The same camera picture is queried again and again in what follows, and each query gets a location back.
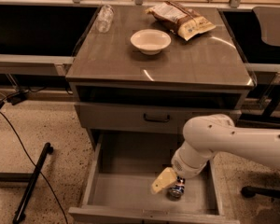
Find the grey drawer cabinet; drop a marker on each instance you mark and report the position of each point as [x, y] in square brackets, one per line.
[205, 72]

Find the black office chair base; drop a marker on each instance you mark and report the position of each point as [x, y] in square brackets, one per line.
[250, 192]

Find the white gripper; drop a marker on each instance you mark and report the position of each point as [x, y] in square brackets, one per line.
[184, 166]

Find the brown chip bag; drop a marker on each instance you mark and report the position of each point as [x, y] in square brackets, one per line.
[180, 20]

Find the closed grey top drawer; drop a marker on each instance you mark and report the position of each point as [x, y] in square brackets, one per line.
[102, 117]

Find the black drawer handle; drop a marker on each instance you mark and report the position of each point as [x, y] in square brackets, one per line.
[148, 118]

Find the blue pepsi can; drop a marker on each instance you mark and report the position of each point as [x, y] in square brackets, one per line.
[177, 191]

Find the black stand leg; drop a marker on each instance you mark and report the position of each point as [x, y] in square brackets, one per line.
[20, 213]

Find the grey office chair back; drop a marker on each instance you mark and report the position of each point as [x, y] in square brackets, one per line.
[269, 21]

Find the white bowl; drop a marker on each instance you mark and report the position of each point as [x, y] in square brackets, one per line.
[150, 41]

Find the clear plastic bottle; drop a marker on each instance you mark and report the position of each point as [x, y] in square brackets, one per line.
[104, 19]

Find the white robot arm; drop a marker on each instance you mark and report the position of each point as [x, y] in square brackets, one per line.
[205, 136]

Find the open grey middle drawer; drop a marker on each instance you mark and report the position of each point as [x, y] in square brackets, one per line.
[124, 166]

